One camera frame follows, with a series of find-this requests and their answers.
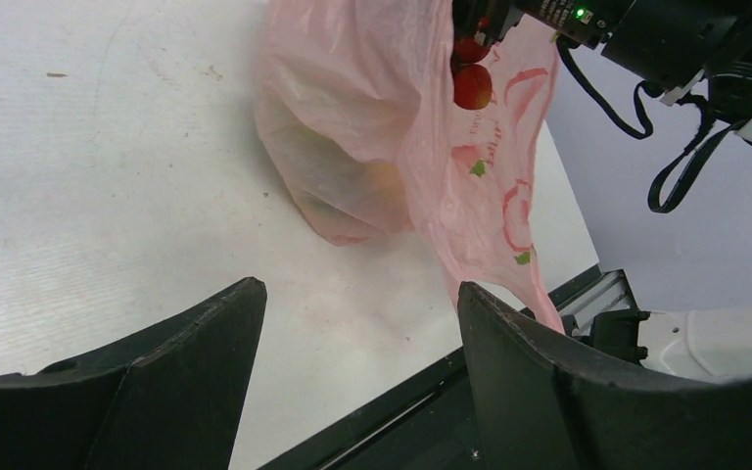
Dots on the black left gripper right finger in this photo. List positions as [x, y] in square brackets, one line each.
[546, 401]

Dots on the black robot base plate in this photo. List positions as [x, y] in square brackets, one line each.
[428, 420]

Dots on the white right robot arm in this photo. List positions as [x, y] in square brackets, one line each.
[683, 53]

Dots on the red fake fruit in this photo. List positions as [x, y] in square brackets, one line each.
[473, 87]

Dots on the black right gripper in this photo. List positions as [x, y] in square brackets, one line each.
[584, 22]

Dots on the pink plastic bag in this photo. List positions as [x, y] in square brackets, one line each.
[355, 106]

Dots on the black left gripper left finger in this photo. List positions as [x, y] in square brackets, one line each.
[167, 397]

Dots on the aluminium frame rail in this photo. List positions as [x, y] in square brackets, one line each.
[609, 291]

